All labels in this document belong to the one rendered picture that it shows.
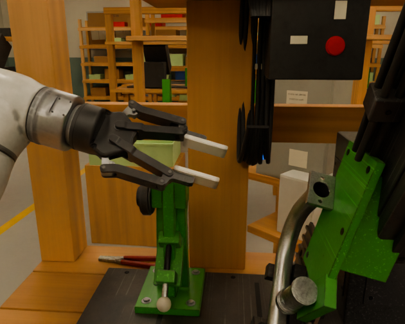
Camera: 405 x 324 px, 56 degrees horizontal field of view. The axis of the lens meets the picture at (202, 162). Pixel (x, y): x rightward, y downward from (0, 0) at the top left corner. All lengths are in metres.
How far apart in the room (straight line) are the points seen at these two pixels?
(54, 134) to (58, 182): 0.40
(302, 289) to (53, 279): 0.63
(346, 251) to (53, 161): 0.68
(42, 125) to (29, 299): 0.47
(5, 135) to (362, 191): 0.49
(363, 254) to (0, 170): 0.51
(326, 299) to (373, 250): 0.09
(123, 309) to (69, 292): 0.17
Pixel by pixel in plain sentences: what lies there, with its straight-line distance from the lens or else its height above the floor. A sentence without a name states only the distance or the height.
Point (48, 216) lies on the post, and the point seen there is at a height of 1.01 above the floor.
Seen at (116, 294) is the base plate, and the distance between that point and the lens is 0.88.
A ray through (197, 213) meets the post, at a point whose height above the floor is 1.03.
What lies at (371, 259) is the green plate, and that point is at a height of 1.13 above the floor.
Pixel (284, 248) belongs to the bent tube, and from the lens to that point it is 0.68.
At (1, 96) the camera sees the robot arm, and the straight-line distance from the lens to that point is 0.62.
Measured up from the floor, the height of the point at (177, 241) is 1.04.
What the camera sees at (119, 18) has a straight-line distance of 11.06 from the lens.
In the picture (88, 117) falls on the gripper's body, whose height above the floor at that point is 1.31.
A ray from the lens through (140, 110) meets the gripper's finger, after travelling 0.61.
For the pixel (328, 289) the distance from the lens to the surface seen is 0.55.
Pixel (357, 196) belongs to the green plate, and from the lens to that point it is 0.52.
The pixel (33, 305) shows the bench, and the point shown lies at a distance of 0.93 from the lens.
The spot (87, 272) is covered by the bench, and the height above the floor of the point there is 0.88.
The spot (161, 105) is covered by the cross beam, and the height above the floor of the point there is 1.27.
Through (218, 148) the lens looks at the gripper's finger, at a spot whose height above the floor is 1.25.
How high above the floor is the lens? 1.40
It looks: 16 degrees down
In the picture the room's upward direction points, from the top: straight up
